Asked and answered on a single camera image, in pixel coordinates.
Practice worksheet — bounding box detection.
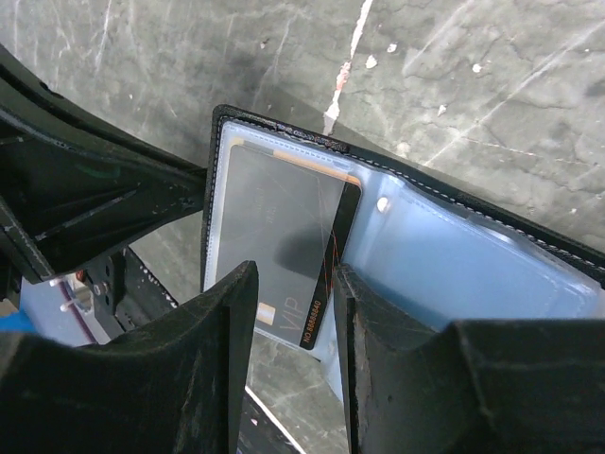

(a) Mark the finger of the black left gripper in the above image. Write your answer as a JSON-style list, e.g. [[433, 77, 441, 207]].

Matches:
[[1, 50, 206, 283]]

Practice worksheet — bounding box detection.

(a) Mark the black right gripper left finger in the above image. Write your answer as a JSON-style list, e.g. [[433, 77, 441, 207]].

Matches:
[[1, 261, 258, 453]]

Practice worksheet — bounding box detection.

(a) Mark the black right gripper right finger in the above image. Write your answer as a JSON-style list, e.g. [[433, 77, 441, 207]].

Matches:
[[333, 266, 604, 453]]

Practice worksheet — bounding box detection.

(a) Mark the black VIP card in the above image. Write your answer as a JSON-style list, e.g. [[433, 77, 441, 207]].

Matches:
[[204, 146, 362, 350]]

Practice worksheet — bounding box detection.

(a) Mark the black leather card holder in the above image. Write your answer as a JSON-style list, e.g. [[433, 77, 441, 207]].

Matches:
[[201, 105, 604, 393]]

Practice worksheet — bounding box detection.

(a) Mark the gold VIP card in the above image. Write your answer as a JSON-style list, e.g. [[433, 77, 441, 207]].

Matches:
[[230, 139, 361, 187]]

